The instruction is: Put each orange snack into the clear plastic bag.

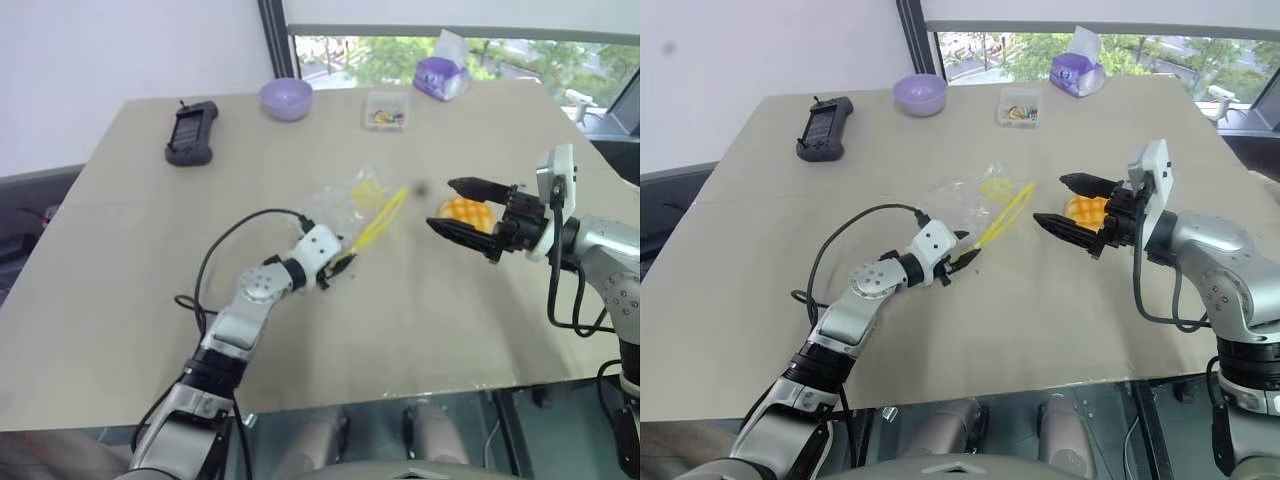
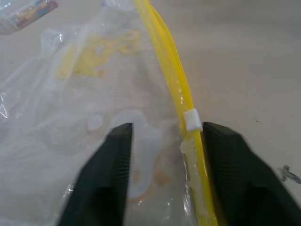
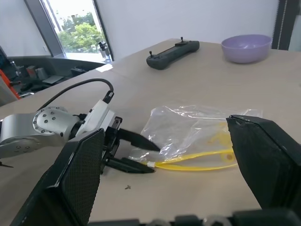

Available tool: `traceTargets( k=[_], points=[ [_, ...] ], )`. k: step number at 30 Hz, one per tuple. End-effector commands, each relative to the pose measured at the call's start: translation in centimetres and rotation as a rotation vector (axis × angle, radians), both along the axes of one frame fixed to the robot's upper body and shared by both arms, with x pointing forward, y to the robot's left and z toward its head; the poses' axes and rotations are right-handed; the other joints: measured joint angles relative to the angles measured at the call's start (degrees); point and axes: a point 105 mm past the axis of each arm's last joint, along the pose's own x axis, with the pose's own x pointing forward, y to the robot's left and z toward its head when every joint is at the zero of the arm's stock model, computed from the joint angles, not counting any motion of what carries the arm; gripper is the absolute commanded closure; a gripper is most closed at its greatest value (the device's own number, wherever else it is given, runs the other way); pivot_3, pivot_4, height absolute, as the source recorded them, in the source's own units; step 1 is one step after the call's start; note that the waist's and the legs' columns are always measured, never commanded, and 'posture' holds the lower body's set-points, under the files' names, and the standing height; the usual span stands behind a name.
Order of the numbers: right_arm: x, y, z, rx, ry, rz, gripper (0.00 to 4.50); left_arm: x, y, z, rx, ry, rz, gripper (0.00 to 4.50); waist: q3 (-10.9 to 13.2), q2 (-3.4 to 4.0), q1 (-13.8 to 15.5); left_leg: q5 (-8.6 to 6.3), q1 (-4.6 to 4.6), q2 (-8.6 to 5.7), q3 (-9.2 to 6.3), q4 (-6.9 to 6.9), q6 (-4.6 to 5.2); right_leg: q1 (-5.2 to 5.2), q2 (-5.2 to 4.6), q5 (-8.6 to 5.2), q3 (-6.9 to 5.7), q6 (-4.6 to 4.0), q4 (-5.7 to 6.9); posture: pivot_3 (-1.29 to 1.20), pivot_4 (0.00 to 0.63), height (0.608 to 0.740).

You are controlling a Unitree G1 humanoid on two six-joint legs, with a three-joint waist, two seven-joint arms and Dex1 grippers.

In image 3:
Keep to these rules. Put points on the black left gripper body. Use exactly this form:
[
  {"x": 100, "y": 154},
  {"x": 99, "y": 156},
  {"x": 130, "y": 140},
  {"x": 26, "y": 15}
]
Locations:
[{"x": 111, "y": 139}]

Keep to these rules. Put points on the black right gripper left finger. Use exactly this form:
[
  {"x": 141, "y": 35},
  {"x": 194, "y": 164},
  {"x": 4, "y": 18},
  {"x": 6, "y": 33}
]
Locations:
[{"x": 75, "y": 179}]

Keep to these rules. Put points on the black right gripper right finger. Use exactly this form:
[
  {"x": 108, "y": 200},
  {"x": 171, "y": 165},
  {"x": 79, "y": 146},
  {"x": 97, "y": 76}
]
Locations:
[{"x": 265, "y": 164}]

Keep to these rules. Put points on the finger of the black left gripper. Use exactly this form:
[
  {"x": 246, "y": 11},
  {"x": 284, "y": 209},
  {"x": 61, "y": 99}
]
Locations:
[
  {"x": 129, "y": 166},
  {"x": 136, "y": 140}
]

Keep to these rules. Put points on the clear plastic bag yellow zip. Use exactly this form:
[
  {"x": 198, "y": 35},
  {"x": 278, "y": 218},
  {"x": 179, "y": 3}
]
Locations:
[{"x": 188, "y": 131}]

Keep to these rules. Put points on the white paper slip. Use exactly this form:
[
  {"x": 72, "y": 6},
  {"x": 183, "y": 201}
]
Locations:
[{"x": 104, "y": 68}]

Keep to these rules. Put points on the dark grey counter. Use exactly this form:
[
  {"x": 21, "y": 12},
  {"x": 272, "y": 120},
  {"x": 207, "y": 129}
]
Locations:
[{"x": 61, "y": 68}]

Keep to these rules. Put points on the clear drinking bottle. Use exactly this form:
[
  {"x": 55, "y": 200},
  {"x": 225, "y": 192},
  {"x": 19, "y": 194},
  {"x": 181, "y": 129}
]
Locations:
[{"x": 104, "y": 51}]

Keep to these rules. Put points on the black handheld remote controller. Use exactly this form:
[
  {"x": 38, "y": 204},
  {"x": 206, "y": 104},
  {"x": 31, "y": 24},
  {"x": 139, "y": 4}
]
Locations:
[{"x": 172, "y": 53}]

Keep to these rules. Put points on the purple plastic bowl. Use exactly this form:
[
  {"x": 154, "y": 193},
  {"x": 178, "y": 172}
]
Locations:
[{"x": 245, "y": 50}]

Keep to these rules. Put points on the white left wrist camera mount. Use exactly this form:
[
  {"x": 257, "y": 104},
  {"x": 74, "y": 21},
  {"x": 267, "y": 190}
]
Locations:
[{"x": 98, "y": 115}]

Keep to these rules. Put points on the dark window frame post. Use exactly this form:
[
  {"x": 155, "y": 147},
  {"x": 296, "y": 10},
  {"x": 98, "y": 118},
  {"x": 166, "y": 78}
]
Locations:
[{"x": 103, "y": 28}]

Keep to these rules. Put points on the orange metal frame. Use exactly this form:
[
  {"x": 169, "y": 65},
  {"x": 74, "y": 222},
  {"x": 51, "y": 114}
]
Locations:
[{"x": 10, "y": 87}]

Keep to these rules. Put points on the black perforated post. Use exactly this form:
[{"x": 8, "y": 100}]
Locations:
[{"x": 283, "y": 23}]

